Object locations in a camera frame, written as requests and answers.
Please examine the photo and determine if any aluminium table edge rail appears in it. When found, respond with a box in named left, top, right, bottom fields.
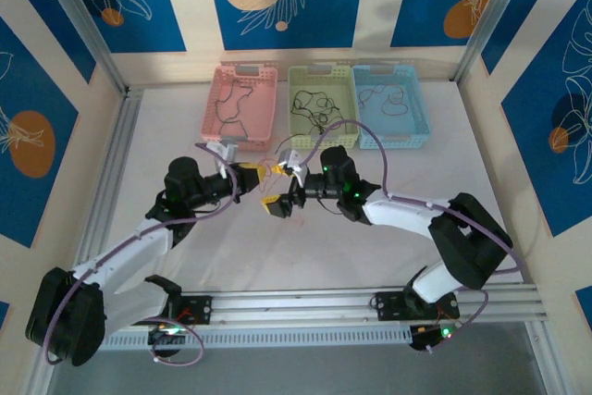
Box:
left=76, top=87, right=142, bottom=271

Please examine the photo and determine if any wide aluminium mounting rail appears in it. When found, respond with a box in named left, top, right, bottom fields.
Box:
left=39, top=284, right=551, bottom=334

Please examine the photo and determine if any black controller board green light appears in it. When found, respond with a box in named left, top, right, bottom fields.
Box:
left=146, top=325, right=189, bottom=359
left=409, top=320, right=460, bottom=352

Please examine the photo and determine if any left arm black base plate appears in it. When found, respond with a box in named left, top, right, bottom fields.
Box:
left=128, top=293, right=214, bottom=327

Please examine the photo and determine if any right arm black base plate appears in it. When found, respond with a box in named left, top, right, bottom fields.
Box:
left=373, top=290, right=462, bottom=322

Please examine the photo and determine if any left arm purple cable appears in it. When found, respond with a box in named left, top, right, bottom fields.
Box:
left=43, top=142, right=241, bottom=367

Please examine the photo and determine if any grey slotted cable duct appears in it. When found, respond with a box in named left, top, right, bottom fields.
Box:
left=59, top=324, right=413, bottom=352

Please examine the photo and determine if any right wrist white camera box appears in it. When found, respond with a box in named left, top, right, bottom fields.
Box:
left=276, top=148, right=310, bottom=188

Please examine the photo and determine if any pink perforated plastic basket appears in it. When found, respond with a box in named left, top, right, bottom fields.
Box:
left=201, top=61, right=279, bottom=154

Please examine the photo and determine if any thin dark grey cable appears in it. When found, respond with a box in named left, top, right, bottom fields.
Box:
left=215, top=79, right=252, bottom=142
left=228, top=81, right=256, bottom=114

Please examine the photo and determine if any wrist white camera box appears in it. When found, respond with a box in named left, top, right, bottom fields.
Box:
left=205, top=138, right=241, bottom=179
left=276, top=148, right=310, bottom=188

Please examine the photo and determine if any blue perforated plastic basket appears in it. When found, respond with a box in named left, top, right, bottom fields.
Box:
left=351, top=63, right=433, bottom=151

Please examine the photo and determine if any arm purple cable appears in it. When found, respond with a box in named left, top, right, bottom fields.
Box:
left=302, top=118, right=526, bottom=354
left=43, top=142, right=241, bottom=367

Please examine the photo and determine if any thin red cable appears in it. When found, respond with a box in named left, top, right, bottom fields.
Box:
left=255, top=159, right=279, bottom=193

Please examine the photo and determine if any thin orange cable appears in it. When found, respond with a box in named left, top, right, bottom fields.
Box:
left=358, top=83, right=411, bottom=117

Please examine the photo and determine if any aluminium frame post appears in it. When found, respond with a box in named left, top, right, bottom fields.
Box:
left=451, top=0, right=526, bottom=84
left=34, top=0, right=130, bottom=96
left=524, top=320, right=563, bottom=395
left=21, top=334, right=64, bottom=395

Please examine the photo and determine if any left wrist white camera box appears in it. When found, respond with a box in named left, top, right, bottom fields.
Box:
left=205, top=138, right=241, bottom=179

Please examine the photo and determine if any green perforated plastic basket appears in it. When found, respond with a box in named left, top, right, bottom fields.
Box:
left=287, top=65, right=361, bottom=151

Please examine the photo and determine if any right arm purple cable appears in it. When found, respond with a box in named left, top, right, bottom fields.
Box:
left=302, top=118, right=526, bottom=354

